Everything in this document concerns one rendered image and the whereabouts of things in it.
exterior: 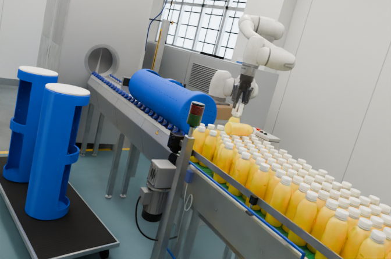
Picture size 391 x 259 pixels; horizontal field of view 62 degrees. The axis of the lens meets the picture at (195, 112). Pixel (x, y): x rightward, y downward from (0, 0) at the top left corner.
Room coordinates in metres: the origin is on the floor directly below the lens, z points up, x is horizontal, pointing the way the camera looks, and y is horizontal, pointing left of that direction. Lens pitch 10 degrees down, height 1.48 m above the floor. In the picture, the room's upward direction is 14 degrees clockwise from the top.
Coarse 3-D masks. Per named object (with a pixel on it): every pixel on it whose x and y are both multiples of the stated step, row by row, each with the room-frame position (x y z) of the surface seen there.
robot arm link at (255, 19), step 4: (244, 16) 2.32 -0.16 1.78; (248, 16) 2.33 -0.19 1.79; (252, 16) 2.33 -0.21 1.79; (256, 16) 2.34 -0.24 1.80; (240, 20) 2.30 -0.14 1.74; (252, 20) 2.30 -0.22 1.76; (256, 20) 2.31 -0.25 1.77; (256, 24) 2.31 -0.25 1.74; (256, 28) 2.31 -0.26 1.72; (256, 32) 2.33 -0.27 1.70
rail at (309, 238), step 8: (200, 160) 1.59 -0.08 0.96; (208, 160) 1.55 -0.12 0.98; (216, 168) 1.48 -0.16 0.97; (224, 176) 1.43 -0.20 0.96; (232, 184) 1.38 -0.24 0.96; (240, 184) 1.34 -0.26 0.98; (248, 192) 1.29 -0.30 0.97; (264, 208) 1.21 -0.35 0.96; (272, 208) 1.18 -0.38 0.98; (272, 216) 1.17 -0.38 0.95; (280, 216) 1.14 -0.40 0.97; (288, 224) 1.11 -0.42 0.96; (296, 224) 1.09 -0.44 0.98; (296, 232) 1.07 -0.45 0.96; (304, 232) 1.05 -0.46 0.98; (304, 240) 1.04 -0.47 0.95; (312, 240) 1.02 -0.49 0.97; (320, 248) 0.99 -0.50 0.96; (328, 248) 0.98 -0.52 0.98; (328, 256) 0.97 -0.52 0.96; (336, 256) 0.95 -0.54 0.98
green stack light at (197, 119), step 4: (188, 116) 1.43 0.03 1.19; (192, 116) 1.41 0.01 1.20; (196, 116) 1.41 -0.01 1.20; (200, 116) 1.42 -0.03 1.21; (188, 120) 1.42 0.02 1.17; (192, 120) 1.41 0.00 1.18; (196, 120) 1.41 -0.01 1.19; (200, 120) 1.43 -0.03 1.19; (192, 124) 1.41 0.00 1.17; (196, 124) 1.41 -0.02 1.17
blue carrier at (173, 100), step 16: (144, 80) 2.48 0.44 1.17; (160, 80) 2.36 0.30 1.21; (144, 96) 2.39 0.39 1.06; (160, 96) 2.20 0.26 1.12; (176, 96) 2.07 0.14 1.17; (192, 96) 1.99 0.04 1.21; (208, 96) 2.05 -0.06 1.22; (160, 112) 2.20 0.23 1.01; (176, 112) 1.99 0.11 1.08; (208, 112) 2.07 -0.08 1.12
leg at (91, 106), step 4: (92, 104) 3.56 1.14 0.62; (88, 108) 3.58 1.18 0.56; (92, 108) 3.57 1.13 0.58; (88, 112) 3.56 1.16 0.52; (92, 112) 3.57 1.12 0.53; (88, 116) 3.56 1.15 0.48; (92, 116) 3.58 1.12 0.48; (88, 120) 3.56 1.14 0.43; (88, 124) 3.57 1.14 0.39; (88, 128) 3.57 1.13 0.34; (84, 132) 3.57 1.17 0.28; (88, 132) 3.58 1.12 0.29; (84, 136) 3.55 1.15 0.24; (84, 140) 3.56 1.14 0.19; (84, 144) 3.56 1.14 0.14; (84, 148) 3.57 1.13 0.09; (84, 152) 3.57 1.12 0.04
